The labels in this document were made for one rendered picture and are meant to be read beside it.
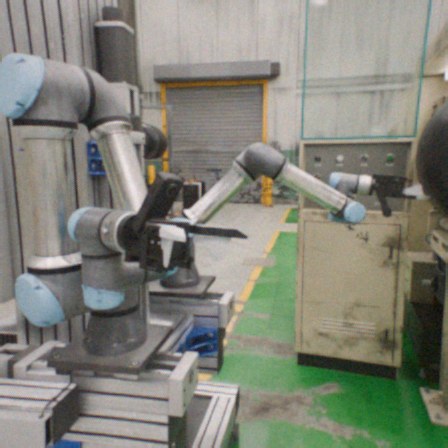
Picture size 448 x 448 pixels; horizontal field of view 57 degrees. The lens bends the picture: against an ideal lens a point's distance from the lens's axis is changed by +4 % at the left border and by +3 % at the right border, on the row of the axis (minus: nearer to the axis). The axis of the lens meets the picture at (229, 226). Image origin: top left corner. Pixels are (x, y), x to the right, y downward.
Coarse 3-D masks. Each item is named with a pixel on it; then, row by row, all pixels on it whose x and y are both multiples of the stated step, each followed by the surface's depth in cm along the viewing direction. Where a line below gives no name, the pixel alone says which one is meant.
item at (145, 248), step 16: (128, 224) 70; (176, 224) 65; (128, 240) 70; (144, 240) 65; (160, 240) 64; (128, 256) 70; (144, 256) 65; (160, 256) 63; (176, 256) 66; (160, 272) 63
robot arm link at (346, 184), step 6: (336, 174) 161; (342, 174) 161; (348, 174) 161; (330, 180) 161; (336, 180) 160; (342, 180) 159; (348, 180) 159; (354, 180) 158; (330, 186) 161; (336, 186) 160; (342, 186) 159; (348, 186) 159; (354, 186) 158; (342, 192) 160; (348, 192) 160; (354, 192) 160
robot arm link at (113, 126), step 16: (96, 80) 86; (96, 96) 85; (112, 96) 88; (96, 112) 87; (112, 112) 88; (96, 128) 88; (112, 128) 88; (128, 128) 91; (112, 144) 88; (128, 144) 90; (112, 160) 88; (128, 160) 89; (112, 176) 88; (128, 176) 88; (128, 192) 87; (144, 192) 89; (128, 208) 87
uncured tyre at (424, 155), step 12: (444, 108) 146; (432, 120) 153; (444, 120) 142; (432, 132) 146; (444, 132) 141; (420, 144) 159; (432, 144) 145; (444, 144) 141; (420, 156) 155; (432, 156) 145; (444, 156) 141; (420, 168) 156; (432, 168) 145; (444, 168) 142; (420, 180) 161; (432, 180) 146; (444, 180) 143; (432, 192) 149; (444, 192) 144; (444, 204) 147
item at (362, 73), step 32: (320, 0) 202; (352, 0) 199; (384, 0) 195; (416, 0) 192; (320, 32) 204; (352, 32) 201; (384, 32) 197; (416, 32) 194; (320, 64) 207; (352, 64) 203; (384, 64) 199; (416, 64) 196; (320, 96) 209; (352, 96) 205; (384, 96) 201; (416, 96) 198; (320, 128) 211; (352, 128) 207; (384, 128) 203; (416, 128) 199
